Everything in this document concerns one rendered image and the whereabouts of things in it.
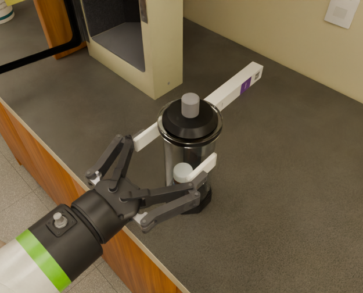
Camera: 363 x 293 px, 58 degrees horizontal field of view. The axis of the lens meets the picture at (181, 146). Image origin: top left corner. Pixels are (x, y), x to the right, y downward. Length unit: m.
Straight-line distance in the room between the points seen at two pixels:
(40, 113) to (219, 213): 0.55
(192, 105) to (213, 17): 0.79
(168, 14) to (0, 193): 1.55
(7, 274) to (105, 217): 0.13
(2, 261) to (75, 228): 0.09
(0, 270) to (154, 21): 0.59
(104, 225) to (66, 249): 0.06
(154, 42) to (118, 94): 0.21
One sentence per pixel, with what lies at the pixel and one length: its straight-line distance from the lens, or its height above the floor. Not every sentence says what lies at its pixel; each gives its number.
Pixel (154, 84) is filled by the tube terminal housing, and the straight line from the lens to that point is 0.89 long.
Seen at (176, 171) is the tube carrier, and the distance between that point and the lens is 0.58.
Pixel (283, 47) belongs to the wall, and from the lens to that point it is 1.12.
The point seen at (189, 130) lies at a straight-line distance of 0.50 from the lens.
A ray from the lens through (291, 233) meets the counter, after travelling 0.70.
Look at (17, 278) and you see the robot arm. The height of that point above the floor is 1.16.
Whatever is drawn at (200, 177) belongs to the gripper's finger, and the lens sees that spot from 0.51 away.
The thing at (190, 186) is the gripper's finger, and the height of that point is 1.13.
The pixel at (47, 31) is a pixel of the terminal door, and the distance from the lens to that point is 1.04.
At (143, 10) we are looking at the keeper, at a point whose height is 1.19.
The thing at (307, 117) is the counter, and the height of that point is 0.94.
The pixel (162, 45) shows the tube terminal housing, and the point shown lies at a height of 1.10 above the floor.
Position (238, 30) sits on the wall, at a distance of 1.20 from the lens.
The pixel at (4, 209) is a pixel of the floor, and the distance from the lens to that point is 2.02.
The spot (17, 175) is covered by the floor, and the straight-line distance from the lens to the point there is 2.13.
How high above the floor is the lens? 1.53
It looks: 48 degrees down
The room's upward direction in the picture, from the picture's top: straight up
